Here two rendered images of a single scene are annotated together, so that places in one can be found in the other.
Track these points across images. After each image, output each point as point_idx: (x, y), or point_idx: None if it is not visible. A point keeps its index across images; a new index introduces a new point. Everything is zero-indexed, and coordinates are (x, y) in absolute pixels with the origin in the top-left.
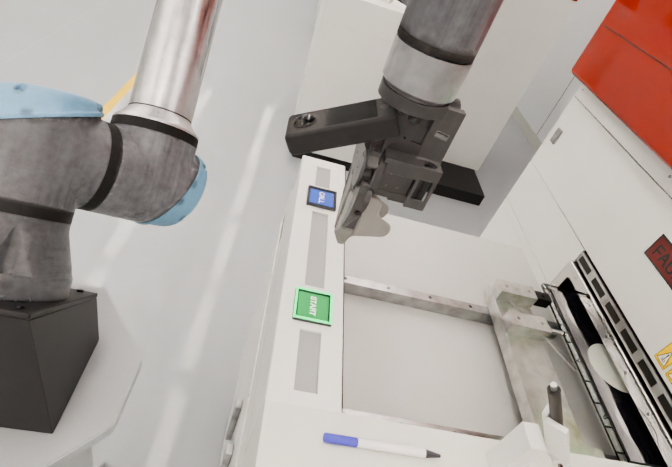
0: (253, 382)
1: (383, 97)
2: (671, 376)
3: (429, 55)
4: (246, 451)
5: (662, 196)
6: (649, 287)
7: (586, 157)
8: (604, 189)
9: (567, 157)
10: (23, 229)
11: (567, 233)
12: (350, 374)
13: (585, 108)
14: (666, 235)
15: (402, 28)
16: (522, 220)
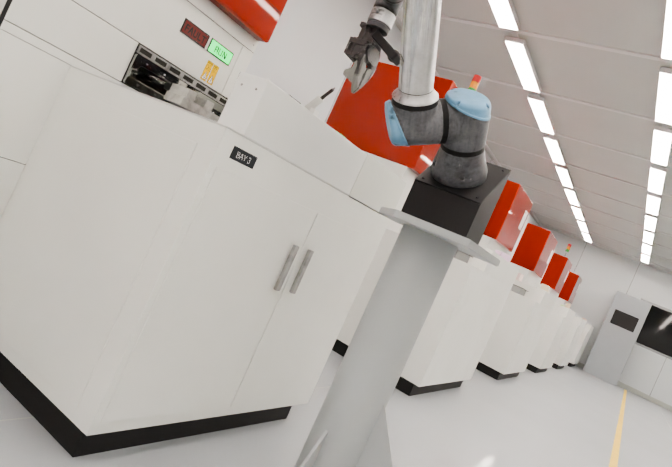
0: (317, 205)
1: (387, 34)
2: (208, 81)
3: (374, 12)
4: (353, 189)
5: None
6: (187, 48)
7: None
8: None
9: None
10: None
11: (118, 36)
12: None
13: None
14: (187, 18)
15: (396, 14)
16: (54, 40)
